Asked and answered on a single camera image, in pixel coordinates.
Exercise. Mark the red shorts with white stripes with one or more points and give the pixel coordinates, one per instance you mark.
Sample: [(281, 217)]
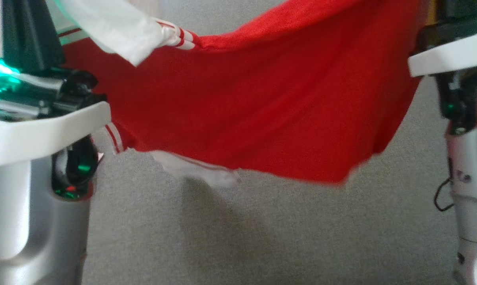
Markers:
[(262, 103)]

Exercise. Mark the right gripper white flange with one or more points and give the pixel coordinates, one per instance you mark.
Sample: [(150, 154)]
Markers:
[(452, 55)]

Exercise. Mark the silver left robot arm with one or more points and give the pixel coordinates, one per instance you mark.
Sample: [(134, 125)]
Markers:
[(25, 221)]

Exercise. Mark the large grey sofa seat cushion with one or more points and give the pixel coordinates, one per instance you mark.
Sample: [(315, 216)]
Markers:
[(262, 237)]

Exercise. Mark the left gripper white flange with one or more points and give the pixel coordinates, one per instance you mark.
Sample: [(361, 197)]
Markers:
[(44, 130)]

